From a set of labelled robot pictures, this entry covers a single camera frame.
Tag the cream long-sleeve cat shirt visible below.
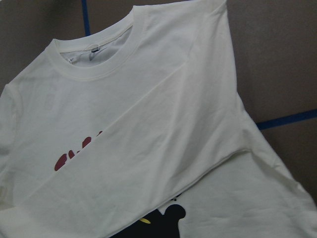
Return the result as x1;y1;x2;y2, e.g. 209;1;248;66
0;0;317;238

